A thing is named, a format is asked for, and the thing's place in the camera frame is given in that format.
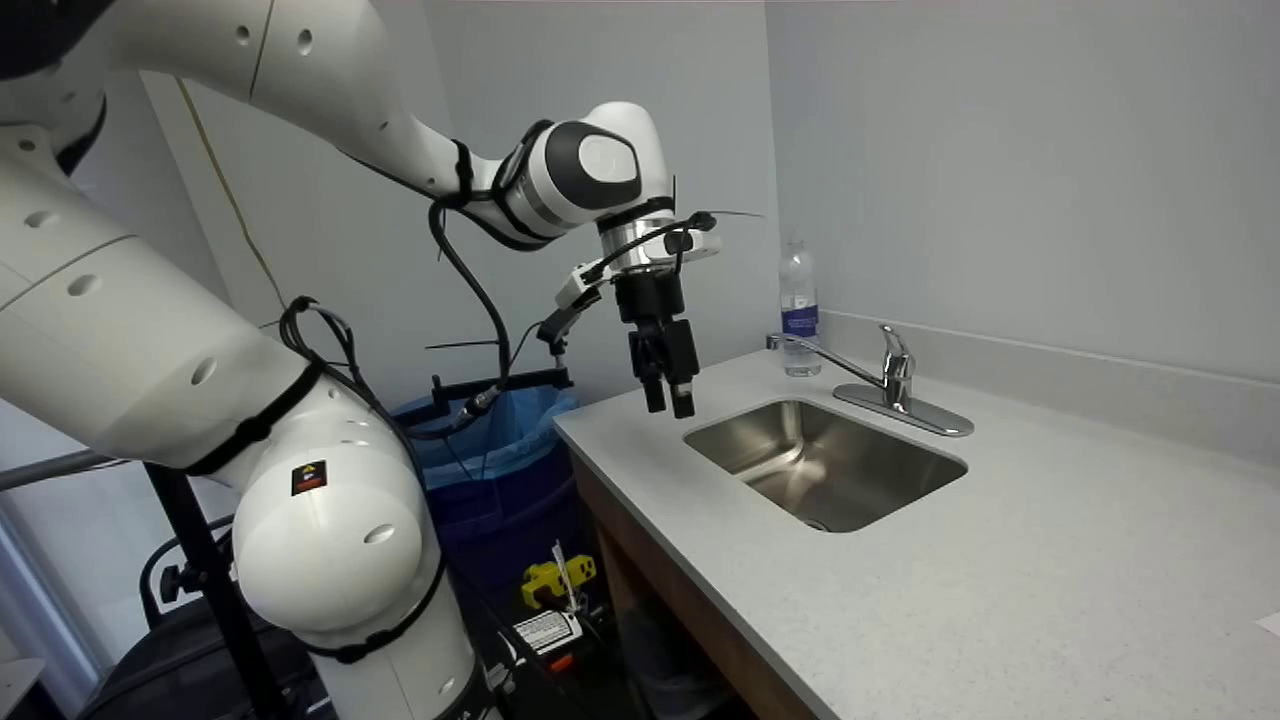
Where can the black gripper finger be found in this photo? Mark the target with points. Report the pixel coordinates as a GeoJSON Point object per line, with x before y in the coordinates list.
{"type": "Point", "coordinates": [682, 399]}
{"type": "Point", "coordinates": [654, 393]}

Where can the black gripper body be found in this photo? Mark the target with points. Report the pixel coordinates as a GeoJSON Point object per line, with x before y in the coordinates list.
{"type": "Point", "coordinates": [659, 329]}

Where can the chrome tap faucet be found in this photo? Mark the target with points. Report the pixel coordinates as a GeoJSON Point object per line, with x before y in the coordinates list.
{"type": "Point", "coordinates": [888, 389]}

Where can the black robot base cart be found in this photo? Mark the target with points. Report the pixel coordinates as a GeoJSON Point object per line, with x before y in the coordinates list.
{"type": "Point", "coordinates": [182, 666]}

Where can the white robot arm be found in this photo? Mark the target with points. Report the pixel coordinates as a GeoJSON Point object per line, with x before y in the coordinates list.
{"type": "Point", "coordinates": [124, 352]}

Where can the clear plastic water bottle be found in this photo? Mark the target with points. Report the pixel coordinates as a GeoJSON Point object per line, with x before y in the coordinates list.
{"type": "Point", "coordinates": [798, 314]}

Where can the blue trash bin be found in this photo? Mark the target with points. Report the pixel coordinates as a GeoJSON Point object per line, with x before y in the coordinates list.
{"type": "Point", "coordinates": [502, 488]}

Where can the stainless steel sink basin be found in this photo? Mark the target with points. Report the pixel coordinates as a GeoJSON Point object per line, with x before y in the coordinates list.
{"type": "Point", "coordinates": [816, 465]}

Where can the yellow black tool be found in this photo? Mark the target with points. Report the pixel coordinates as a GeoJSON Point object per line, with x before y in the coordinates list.
{"type": "Point", "coordinates": [555, 583]}

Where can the wooden counter cabinet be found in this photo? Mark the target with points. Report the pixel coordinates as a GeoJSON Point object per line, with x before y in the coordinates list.
{"type": "Point", "coordinates": [646, 571]}

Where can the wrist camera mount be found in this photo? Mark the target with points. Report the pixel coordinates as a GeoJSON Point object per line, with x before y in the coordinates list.
{"type": "Point", "coordinates": [663, 246]}

